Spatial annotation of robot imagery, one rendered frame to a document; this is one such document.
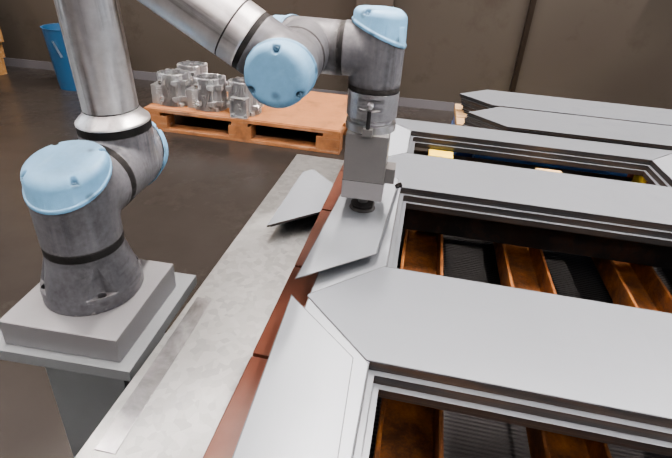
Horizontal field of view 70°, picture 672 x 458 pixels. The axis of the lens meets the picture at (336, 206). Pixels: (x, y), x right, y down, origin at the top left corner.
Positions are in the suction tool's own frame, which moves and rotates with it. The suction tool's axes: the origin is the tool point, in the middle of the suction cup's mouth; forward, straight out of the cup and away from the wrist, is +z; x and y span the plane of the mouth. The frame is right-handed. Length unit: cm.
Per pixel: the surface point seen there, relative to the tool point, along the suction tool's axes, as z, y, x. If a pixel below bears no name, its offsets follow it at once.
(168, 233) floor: 86, 110, 98
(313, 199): 13.7, 28.3, 13.5
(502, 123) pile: 1, 61, -31
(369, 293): 0.5, -19.9, -3.4
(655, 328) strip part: 0.6, -18.2, -38.9
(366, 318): 0.5, -24.7, -3.6
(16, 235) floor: 86, 91, 162
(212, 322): 17.6, -12.1, 22.1
